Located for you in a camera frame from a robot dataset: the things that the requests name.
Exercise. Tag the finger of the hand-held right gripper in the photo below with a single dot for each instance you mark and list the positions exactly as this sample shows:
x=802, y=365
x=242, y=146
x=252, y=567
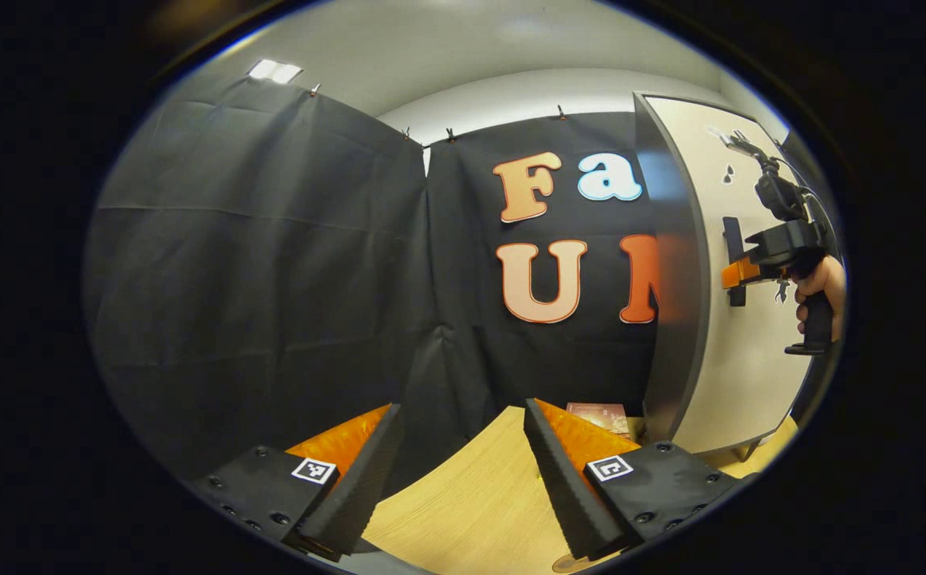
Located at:
x=742, y=273

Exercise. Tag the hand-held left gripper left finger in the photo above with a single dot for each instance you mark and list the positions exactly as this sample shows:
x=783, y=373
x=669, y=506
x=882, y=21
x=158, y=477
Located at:
x=363, y=487

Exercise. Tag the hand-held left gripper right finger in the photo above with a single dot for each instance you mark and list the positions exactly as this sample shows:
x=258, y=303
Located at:
x=563, y=487

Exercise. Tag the round brown coaster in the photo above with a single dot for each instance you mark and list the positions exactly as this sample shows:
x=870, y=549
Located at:
x=571, y=564

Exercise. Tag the red brown cover book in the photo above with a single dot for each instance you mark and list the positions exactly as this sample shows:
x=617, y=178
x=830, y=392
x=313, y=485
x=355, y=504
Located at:
x=600, y=417

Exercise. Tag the black backdrop cloth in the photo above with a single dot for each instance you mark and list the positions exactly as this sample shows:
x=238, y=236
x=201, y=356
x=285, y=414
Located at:
x=271, y=279

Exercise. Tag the small ceiling light panel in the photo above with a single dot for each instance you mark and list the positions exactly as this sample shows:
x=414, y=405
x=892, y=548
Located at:
x=275, y=70

